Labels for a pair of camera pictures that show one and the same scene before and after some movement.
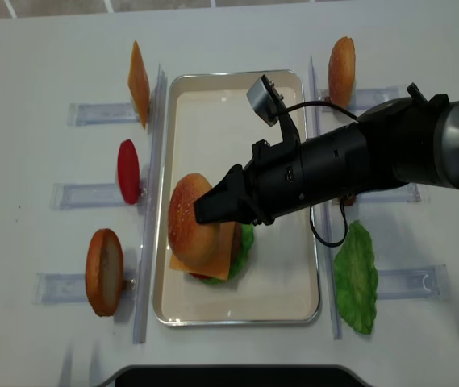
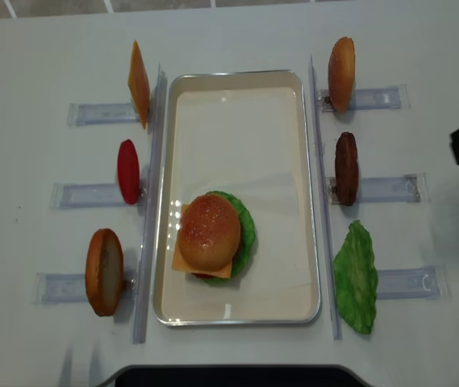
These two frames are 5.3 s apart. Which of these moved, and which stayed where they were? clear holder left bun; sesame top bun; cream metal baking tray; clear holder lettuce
Moved: sesame top bun
Stayed: clear holder left bun; cream metal baking tray; clear holder lettuce
